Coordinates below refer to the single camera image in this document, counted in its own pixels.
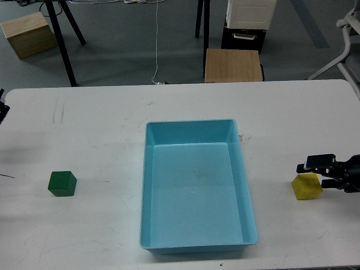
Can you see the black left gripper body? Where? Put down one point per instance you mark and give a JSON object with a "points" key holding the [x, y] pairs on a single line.
{"points": [[4, 111]]}

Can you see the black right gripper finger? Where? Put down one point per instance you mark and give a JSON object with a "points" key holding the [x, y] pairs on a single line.
{"points": [[317, 163], [332, 183]]}

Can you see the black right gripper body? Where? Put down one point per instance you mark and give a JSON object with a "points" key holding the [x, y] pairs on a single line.
{"points": [[348, 175]]}

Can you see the yellow wooden cube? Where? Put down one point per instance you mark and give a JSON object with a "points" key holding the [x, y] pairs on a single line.
{"points": [[306, 186]]}

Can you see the green wooden cube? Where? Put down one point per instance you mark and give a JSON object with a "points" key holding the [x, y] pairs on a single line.
{"points": [[62, 184]]}

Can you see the wooden box far left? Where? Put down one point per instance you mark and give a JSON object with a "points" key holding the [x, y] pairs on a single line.
{"points": [[29, 35]]}

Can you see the wooden box near table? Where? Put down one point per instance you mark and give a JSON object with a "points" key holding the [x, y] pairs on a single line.
{"points": [[232, 65]]}

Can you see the white appliance box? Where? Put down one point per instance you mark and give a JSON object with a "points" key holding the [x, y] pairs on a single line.
{"points": [[252, 14]]}

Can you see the white office chair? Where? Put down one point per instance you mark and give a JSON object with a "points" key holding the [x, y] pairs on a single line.
{"points": [[348, 61]]}

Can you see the black table legs left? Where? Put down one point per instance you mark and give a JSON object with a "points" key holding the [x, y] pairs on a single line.
{"points": [[50, 6]]}

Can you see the black table legs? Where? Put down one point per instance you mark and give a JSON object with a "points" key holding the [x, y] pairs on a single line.
{"points": [[50, 6], [203, 21]]}

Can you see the light blue plastic bin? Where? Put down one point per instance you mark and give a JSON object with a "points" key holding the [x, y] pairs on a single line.
{"points": [[195, 193]]}

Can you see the black table legs centre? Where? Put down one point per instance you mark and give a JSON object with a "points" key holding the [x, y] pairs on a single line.
{"points": [[203, 21]]}

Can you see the black crate with handle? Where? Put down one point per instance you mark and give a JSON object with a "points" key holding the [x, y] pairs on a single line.
{"points": [[243, 39]]}

